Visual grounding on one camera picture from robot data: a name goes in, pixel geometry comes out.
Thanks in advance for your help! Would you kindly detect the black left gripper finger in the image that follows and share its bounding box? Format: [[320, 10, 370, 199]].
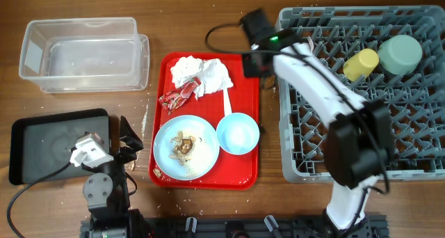
[[119, 116, 134, 151], [128, 125, 143, 152]]

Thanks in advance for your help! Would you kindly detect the red strawberry snack wrapper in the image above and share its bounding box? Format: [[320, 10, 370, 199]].
[[158, 77, 202, 114]]

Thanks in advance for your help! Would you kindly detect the food scraps and rice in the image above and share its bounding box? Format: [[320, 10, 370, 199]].
[[169, 129, 218, 179]]

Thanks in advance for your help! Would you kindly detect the light blue plate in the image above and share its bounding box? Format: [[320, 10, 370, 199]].
[[153, 115, 220, 181]]

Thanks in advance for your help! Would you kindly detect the white napkin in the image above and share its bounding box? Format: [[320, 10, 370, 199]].
[[170, 56, 234, 100]]

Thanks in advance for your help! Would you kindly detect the white plastic spoon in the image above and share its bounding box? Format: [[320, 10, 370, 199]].
[[222, 88, 232, 116]]

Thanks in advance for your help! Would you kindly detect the light blue bowl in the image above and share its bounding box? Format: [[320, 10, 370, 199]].
[[216, 113, 260, 155]]

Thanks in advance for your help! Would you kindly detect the yellow plastic cup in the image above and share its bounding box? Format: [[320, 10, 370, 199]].
[[343, 49, 380, 81]]

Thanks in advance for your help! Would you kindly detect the pale green bowl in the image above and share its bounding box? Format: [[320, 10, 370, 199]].
[[378, 35, 423, 75]]

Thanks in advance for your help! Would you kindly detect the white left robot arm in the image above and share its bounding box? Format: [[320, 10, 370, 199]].
[[79, 116, 153, 237]]

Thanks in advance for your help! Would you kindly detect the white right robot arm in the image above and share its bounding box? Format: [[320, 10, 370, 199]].
[[239, 9, 394, 237]]

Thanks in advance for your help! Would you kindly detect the grey dishwasher rack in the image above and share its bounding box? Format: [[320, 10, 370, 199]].
[[275, 5, 444, 183]]

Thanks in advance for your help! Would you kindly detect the black tray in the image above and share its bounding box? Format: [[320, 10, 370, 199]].
[[8, 109, 109, 185]]

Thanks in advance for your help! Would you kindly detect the red plastic tray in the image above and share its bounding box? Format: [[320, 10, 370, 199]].
[[148, 51, 259, 190]]

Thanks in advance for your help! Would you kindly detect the clear plastic bin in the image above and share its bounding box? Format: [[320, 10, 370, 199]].
[[19, 17, 149, 93]]

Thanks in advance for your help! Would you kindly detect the black mounting rail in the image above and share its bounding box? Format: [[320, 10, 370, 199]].
[[79, 214, 389, 238]]

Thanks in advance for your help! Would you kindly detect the black left cable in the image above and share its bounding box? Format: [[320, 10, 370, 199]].
[[6, 161, 74, 238]]

